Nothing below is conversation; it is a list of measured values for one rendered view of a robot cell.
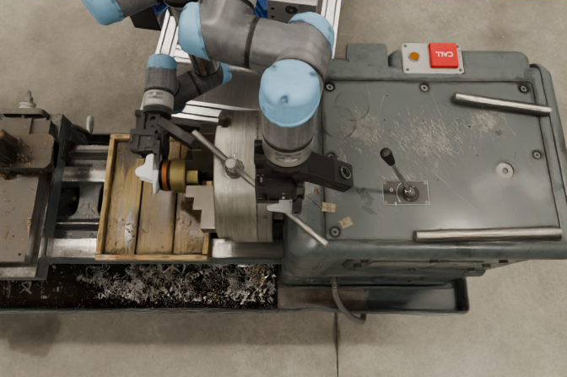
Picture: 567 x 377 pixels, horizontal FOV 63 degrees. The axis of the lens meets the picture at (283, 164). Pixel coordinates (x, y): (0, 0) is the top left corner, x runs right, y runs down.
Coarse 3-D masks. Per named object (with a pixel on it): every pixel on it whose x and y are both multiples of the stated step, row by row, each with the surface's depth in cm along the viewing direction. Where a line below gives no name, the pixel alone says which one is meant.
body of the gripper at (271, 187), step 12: (264, 156) 69; (264, 168) 71; (276, 168) 68; (288, 168) 67; (300, 168) 69; (264, 180) 74; (276, 180) 73; (288, 180) 73; (300, 180) 73; (264, 192) 74; (276, 192) 74; (288, 192) 74; (300, 192) 74
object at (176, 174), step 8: (168, 160) 109; (176, 160) 108; (184, 160) 108; (160, 168) 107; (168, 168) 108; (176, 168) 107; (184, 168) 106; (160, 176) 107; (168, 176) 107; (176, 176) 106; (184, 176) 106; (192, 176) 108; (200, 176) 113; (160, 184) 107; (168, 184) 108; (176, 184) 107; (184, 184) 106; (192, 184) 108; (200, 184) 112; (176, 192) 110; (184, 192) 108
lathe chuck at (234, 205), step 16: (224, 112) 105; (240, 112) 105; (256, 112) 105; (224, 128) 99; (240, 128) 99; (256, 128) 99; (224, 144) 97; (240, 144) 97; (240, 160) 95; (224, 176) 95; (240, 176) 95; (224, 192) 95; (240, 192) 95; (224, 208) 96; (240, 208) 97; (224, 224) 99; (240, 224) 99; (256, 224) 99; (224, 240) 107; (240, 240) 106; (256, 240) 106
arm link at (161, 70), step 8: (152, 56) 118; (160, 56) 117; (168, 56) 118; (152, 64) 116; (160, 64) 116; (168, 64) 117; (152, 72) 116; (160, 72) 115; (168, 72) 116; (152, 80) 115; (160, 80) 115; (168, 80) 116; (176, 80) 121; (144, 88) 116; (152, 88) 114; (160, 88) 114; (168, 88) 115; (176, 88) 122
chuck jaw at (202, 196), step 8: (192, 192) 107; (200, 192) 107; (208, 192) 107; (192, 200) 109; (200, 200) 106; (208, 200) 106; (200, 208) 106; (208, 208) 106; (208, 216) 105; (208, 224) 104; (208, 232) 107; (216, 232) 107
